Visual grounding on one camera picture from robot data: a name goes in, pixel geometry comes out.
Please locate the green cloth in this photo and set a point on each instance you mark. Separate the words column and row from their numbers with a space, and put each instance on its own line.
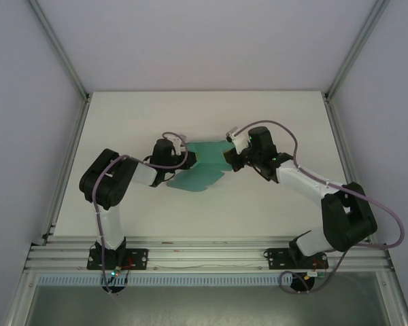
column 207, row 159

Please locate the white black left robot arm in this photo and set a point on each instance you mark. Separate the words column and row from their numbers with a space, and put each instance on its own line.
column 109, row 183

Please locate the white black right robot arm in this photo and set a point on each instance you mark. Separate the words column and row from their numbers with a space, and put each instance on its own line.
column 343, row 217

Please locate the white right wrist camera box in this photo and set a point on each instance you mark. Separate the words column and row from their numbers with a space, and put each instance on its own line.
column 238, row 142

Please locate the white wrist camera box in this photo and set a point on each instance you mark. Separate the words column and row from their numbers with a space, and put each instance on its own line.
column 238, row 142
column 178, row 144

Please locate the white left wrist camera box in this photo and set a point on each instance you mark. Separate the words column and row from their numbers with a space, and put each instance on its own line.
column 178, row 144

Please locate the aluminium table side rail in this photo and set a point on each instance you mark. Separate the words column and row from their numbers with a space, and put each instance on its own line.
column 347, row 163
column 66, row 169

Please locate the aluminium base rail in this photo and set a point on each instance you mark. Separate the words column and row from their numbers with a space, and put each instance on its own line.
column 207, row 254

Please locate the aluminium frame post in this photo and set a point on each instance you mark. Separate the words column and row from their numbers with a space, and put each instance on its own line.
column 59, row 51
column 357, row 47

